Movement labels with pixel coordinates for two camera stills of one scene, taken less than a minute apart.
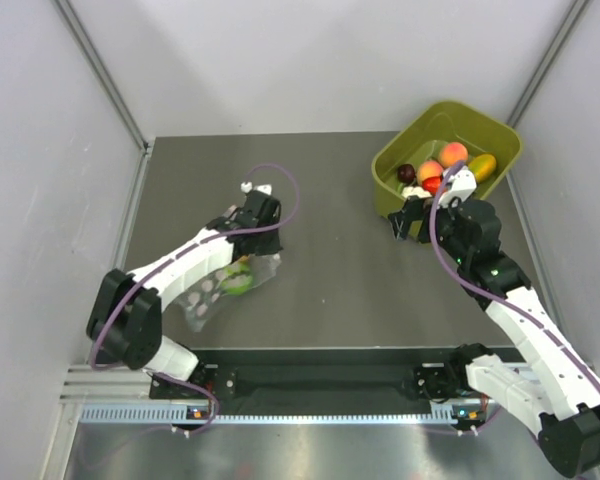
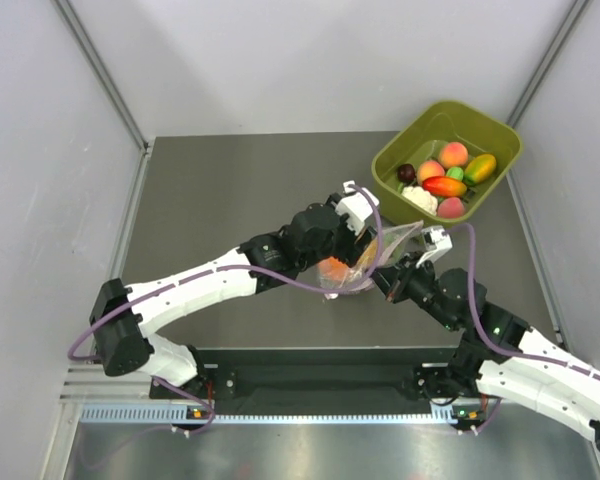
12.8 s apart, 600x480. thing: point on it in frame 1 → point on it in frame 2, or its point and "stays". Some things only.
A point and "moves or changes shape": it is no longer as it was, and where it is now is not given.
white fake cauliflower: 417,191 stays
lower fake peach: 428,169 stays
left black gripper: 272,247 → 353,242
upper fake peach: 451,153 stays
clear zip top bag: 196,302 moves or changes shape
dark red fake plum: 406,173 stays
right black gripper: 414,209 → 394,279
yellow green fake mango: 482,167 stays
